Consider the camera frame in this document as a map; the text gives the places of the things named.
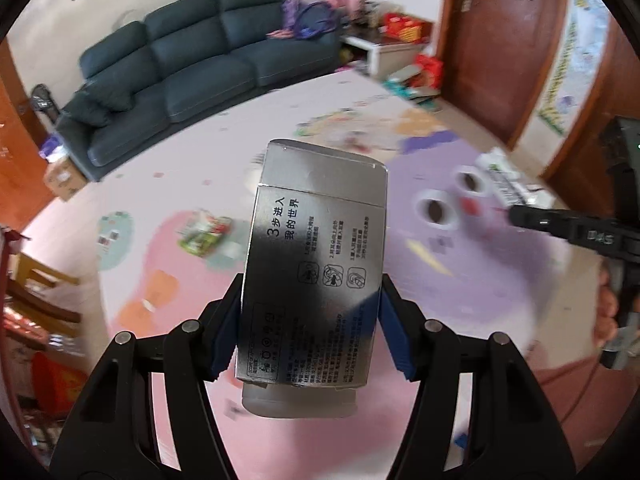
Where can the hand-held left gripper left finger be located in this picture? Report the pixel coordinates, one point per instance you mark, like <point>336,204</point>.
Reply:
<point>220,332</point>

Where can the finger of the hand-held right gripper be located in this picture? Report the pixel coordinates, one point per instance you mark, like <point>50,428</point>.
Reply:
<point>575,230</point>

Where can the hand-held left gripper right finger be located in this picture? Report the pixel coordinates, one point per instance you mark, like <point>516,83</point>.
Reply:
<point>397,335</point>

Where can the white green packet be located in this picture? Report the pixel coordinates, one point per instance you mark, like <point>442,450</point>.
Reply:
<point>500,175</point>

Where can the green snack bag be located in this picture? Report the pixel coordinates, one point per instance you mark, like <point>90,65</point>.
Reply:
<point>205,232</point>

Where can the silver cardboard box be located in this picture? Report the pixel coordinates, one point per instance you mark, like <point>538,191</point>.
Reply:
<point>310,260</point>

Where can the person's right forearm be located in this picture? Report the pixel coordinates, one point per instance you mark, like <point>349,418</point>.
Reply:
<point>575,400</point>

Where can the printed pink tablecloth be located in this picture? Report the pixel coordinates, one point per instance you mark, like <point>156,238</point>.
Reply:
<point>165,195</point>

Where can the red bucket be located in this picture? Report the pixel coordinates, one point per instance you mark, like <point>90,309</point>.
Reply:
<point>57,382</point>

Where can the brown wooden door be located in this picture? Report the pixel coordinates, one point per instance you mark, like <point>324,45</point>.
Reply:
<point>15,160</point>
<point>500,50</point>

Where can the wooden chair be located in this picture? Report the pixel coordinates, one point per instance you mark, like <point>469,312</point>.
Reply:
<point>42,287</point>

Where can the white cabinet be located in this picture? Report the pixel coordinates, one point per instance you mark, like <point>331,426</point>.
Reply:
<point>385,57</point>

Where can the red box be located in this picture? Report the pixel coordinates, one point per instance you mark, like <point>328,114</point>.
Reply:
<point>407,27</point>

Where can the dark blue sofa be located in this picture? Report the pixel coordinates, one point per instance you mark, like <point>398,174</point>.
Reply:
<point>200,60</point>

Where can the purple backpack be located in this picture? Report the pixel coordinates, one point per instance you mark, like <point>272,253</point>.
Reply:
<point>310,20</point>

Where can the wall poster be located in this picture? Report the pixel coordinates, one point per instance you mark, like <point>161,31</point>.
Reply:
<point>567,85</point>

